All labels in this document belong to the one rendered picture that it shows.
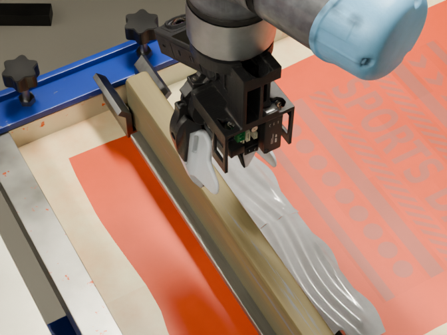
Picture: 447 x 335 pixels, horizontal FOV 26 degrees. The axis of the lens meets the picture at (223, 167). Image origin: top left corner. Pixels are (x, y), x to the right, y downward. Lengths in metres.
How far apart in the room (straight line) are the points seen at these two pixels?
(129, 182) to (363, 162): 0.29
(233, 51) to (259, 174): 0.41
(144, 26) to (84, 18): 1.58
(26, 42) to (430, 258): 1.79
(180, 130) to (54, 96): 0.35
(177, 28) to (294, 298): 0.29
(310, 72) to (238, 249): 0.36
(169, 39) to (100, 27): 1.85
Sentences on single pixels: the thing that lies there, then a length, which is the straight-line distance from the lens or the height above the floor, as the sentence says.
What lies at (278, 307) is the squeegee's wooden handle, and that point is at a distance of 0.97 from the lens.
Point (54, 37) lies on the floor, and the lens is 2.73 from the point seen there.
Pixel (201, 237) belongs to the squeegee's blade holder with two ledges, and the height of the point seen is 0.99.
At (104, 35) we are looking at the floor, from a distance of 2.71.
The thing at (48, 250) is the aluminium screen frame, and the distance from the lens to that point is 1.09.
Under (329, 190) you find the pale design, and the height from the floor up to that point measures 0.95.
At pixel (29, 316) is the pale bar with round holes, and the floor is 1.04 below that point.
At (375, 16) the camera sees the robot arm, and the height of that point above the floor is 1.44.
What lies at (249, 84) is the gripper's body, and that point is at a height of 1.31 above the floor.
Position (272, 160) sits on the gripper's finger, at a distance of 0.93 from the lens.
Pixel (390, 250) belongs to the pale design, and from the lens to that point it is 1.13.
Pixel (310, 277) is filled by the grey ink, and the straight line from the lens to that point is 1.09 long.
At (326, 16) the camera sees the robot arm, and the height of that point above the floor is 1.43.
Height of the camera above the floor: 1.89
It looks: 52 degrees down
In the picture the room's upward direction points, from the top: straight up
